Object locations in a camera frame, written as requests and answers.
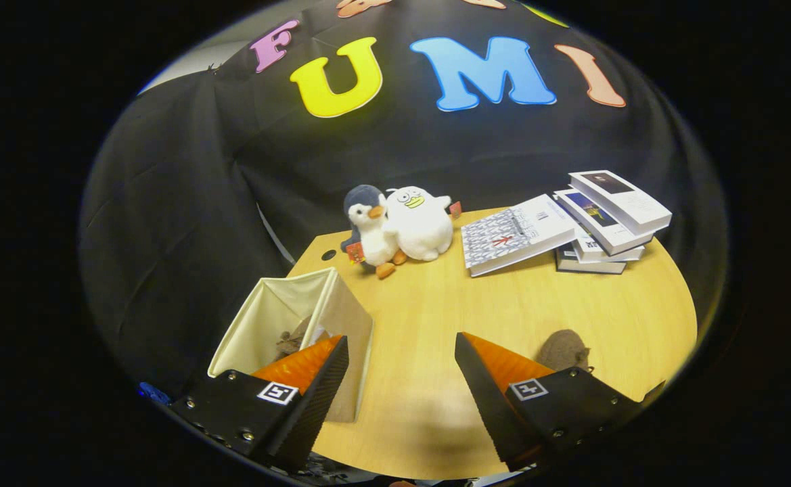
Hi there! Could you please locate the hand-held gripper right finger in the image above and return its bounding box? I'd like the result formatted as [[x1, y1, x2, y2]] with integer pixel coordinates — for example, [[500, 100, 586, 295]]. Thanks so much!
[[454, 331, 666, 473]]

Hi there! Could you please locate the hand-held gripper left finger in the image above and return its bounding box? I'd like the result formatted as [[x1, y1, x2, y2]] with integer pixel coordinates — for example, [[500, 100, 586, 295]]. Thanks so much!
[[168, 335, 350, 474]]

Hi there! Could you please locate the brown fuzzy slipper shoe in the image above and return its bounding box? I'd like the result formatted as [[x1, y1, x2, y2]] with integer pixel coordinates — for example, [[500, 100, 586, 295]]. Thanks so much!
[[275, 315, 332, 359], [536, 329, 592, 373]]

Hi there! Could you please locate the beige fabric storage box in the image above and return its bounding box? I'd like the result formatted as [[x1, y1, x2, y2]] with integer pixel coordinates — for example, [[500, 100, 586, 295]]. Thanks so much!
[[207, 267, 374, 423]]

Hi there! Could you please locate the patterned cover book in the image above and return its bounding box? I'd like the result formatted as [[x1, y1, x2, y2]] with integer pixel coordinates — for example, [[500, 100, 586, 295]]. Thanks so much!
[[461, 194, 579, 278]]

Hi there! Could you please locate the dark grey book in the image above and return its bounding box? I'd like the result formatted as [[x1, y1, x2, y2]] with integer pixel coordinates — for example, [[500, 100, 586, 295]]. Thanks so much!
[[556, 245, 628, 275]]

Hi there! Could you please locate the grey white penguin plush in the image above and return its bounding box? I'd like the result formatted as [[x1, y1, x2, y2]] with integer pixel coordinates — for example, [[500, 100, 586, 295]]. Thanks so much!
[[340, 185, 408, 280]]

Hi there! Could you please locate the white duck plush toy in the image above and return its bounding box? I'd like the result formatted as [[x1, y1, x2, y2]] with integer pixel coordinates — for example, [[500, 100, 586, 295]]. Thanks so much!
[[383, 186, 462, 262]]

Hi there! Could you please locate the thin white book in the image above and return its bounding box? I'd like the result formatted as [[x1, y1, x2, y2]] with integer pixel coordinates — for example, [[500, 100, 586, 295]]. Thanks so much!
[[573, 230, 646, 263]]

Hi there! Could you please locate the white book with dark cover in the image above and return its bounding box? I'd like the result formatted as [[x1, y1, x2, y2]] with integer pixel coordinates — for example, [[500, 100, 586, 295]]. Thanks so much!
[[568, 170, 673, 235]]

